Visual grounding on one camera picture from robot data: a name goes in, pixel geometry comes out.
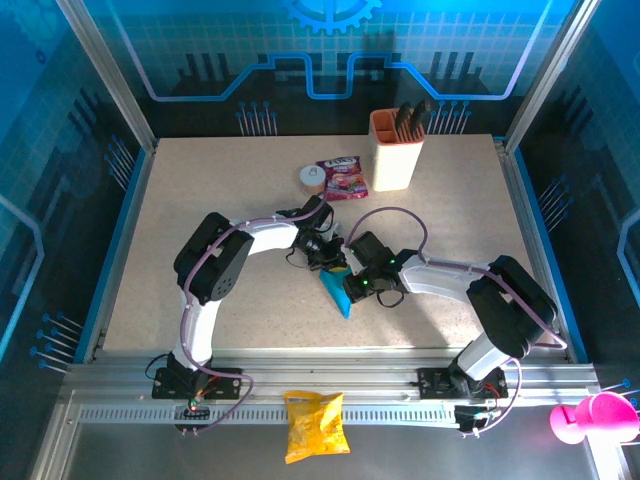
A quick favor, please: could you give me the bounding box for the blue cloth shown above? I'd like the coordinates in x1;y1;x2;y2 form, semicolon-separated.
319;267;355;319

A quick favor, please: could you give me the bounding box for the small tin can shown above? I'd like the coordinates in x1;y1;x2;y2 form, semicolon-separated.
298;165;329;199

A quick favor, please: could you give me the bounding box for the purple candy bag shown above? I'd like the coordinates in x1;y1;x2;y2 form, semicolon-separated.
316;155;370;203

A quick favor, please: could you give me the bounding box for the cream orange knife block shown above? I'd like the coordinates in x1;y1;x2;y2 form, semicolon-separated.
369;109;427;193

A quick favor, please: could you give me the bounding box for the yellow chip bag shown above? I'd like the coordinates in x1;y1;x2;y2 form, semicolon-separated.
282;390;351;465

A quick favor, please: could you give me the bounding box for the pink plastic object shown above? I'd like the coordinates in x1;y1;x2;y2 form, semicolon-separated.
549;391;640;445

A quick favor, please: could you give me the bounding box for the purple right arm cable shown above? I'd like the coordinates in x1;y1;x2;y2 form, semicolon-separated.
348;206;569;440

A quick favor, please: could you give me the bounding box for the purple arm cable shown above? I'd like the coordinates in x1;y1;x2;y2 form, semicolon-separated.
348;206;569;440
177;192;331;439

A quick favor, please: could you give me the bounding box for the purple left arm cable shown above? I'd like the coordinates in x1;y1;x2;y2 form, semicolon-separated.
177;192;331;439

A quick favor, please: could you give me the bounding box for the aluminium mounting rail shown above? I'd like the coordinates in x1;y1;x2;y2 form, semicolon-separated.
62;348;601;401

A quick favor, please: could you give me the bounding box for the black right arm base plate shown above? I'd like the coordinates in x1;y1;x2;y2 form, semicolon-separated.
417;366;509;400

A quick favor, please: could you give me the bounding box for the slotted grey cable duct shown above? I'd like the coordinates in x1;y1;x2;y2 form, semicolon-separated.
77;403;461;427

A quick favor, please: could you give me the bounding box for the black handled knife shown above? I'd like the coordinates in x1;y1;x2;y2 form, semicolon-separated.
394;101;414;141
410;97;435;139

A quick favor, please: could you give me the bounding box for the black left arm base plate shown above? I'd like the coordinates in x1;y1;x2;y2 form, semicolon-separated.
151;366;244;401

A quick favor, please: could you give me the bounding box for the aluminium table side rail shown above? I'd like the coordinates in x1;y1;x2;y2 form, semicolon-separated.
82;139;160;364
493;135;590;364

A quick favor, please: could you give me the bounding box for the aluminium frame post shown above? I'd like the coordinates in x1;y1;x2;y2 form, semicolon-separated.
503;0;604;154
55;0;160;154

